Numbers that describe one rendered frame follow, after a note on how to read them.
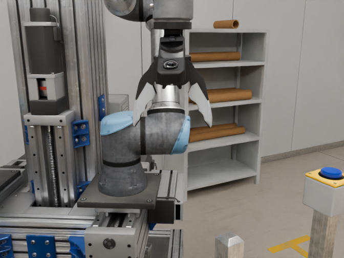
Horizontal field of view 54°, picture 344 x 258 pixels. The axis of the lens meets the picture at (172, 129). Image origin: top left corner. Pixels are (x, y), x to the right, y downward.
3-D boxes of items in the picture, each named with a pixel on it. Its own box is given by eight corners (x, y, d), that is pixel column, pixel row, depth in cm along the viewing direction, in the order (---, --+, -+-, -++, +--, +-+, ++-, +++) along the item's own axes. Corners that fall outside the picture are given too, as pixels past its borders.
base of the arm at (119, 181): (105, 175, 114) (103, 147, 111) (149, 176, 113) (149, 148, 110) (92, 196, 99) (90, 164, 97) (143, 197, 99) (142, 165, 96)
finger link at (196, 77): (214, 94, 65) (188, 56, 63) (215, 95, 64) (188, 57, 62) (194, 108, 66) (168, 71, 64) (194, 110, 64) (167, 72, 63)
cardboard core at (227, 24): (213, 20, 327) (232, 19, 301) (220, 20, 330) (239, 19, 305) (213, 29, 329) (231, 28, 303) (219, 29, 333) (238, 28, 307)
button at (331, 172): (315, 176, 69) (316, 169, 69) (327, 172, 71) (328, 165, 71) (333, 184, 66) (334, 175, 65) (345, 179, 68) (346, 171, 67)
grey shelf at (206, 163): (163, 184, 353) (161, 28, 312) (233, 169, 392) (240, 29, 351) (183, 202, 315) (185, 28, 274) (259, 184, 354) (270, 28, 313)
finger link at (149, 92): (138, 121, 72) (164, 86, 70) (134, 128, 66) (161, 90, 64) (126, 112, 71) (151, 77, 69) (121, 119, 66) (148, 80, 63)
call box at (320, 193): (301, 207, 72) (304, 172, 70) (322, 198, 75) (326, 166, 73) (330, 221, 66) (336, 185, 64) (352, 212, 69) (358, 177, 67)
